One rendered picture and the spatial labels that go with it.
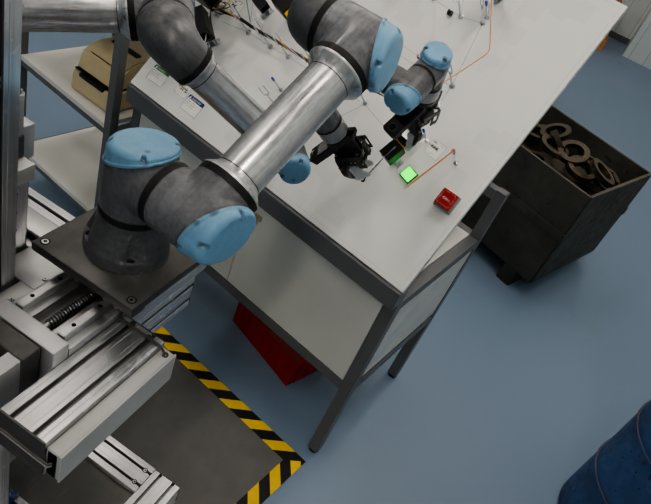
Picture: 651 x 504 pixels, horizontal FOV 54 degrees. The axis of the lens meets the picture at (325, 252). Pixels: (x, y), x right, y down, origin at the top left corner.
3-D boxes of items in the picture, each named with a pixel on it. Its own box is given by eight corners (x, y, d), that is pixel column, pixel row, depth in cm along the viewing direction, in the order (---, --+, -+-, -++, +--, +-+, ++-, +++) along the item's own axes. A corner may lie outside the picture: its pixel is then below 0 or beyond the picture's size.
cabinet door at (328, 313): (341, 381, 210) (385, 298, 186) (225, 281, 227) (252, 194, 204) (345, 377, 212) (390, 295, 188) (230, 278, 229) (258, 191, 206)
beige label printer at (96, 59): (108, 116, 235) (114, 68, 223) (69, 88, 241) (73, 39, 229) (168, 99, 258) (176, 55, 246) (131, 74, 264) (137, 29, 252)
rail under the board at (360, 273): (391, 311, 182) (399, 295, 178) (125, 100, 220) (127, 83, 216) (400, 303, 186) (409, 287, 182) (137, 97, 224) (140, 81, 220)
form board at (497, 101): (132, 84, 218) (130, 82, 217) (317, -150, 219) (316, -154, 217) (403, 293, 180) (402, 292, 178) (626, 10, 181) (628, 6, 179)
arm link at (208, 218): (150, 234, 108) (348, 27, 123) (215, 285, 104) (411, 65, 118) (126, 202, 97) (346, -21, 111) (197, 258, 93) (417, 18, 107)
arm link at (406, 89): (368, 100, 153) (395, 74, 158) (406, 124, 150) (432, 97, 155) (371, 76, 146) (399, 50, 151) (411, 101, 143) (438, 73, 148)
